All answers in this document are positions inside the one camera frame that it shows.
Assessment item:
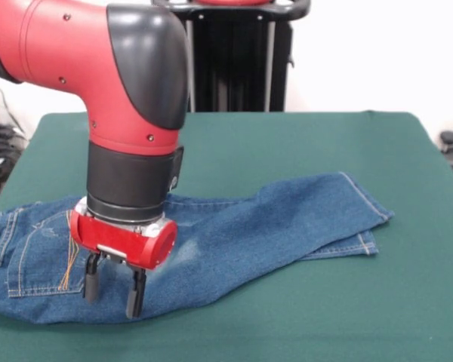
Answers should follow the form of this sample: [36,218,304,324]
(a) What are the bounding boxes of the thin grey cable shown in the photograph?
[0,75,26,137]

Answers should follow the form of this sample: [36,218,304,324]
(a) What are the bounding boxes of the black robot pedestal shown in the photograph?
[153,0,311,113]

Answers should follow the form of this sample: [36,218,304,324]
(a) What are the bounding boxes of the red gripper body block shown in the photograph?
[69,198,179,271]

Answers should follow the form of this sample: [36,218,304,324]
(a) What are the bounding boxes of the black cable bundle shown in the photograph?
[0,124,28,197]

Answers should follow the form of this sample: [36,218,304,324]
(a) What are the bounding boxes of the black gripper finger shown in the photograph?
[125,265,149,320]
[83,251,103,304]

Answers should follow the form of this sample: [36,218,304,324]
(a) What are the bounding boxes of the dark green table cloth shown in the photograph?
[0,110,453,362]

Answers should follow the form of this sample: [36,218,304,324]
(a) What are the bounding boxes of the blue denim jeans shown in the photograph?
[0,171,396,327]

